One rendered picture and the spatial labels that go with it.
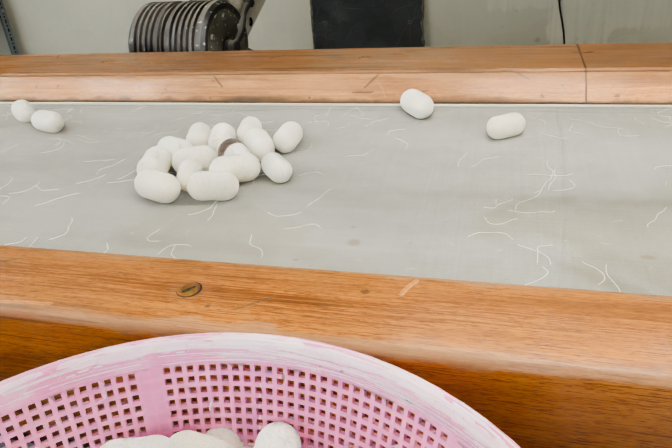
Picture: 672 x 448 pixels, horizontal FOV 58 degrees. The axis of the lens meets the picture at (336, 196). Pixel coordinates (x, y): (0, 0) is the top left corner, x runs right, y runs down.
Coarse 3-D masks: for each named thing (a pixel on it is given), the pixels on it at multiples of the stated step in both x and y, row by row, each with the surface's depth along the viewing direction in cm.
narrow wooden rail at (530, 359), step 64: (0, 256) 33; (64, 256) 32; (128, 256) 32; (0, 320) 29; (64, 320) 28; (128, 320) 27; (192, 320) 26; (256, 320) 26; (320, 320) 26; (384, 320) 25; (448, 320) 25; (512, 320) 25; (576, 320) 24; (640, 320) 24; (448, 384) 24; (512, 384) 23; (576, 384) 22; (640, 384) 22
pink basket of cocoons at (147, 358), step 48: (192, 336) 25; (240, 336) 24; (0, 384) 23; (48, 384) 24; (144, 384) 25; (192, 384) 25; (240, 384) 25; (288, 384) 24; (336, 384) 24; (384, 384) 22; (432, 384) 21; (0, 432) 23; (48, 432) 24; (96, 432) 25; (144, 432) 25; (240, 432) 25; (336, 432) 24; (384, 432) 22; (432, 432) 21; (480, 432) 20
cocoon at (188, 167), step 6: (186, 162) 44; (192, 162) 44; (198, 162) 44; (180, 168) 43; (186, 168) 43; (192, 168) 43; (198, 168) 44; (180, 174) 43; (186, 174) 43; (180, 180) 43; (186, 180) 42; (180, 186) 43; (186, 186) 43
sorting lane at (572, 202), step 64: (0, 128) 60; (64, 128) 58; (128, 128) 57; (320, 128) 53; (384, 128) 52; (448, 128) 50; (576, 128) 48; (640, 128) 47; (0, 192) 46; (64, 192) 45; (128, 192) 44; (256, 192) 43; (320, 192) 42; (384, 192) 41; (448, 192) 40; (512, 192) 40; (576, 192) 39; (640, 192) 38; (192, 256) 36; (256, 256) 35; (320, 256) 35; (384, 256) 34; (448, 256) 34; (512, 256) 33; (576, 256) 33; (640, 256) 32
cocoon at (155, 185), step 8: (136, 176) 42; (144, 176) 42; (152, 176) 42; (160, 176) 41; (168, 176) 41; (136, 184) 42; (144, 184) 42; (152, 184) 41; (160, 184) 41; (168, 184) 41; (176, 184) 42; (144, 192) 42; (152, 192) 41; (160, 192) 41; (168, 192) 41; (176, 192) 42; (160, 200) 41; (168, 200) 42
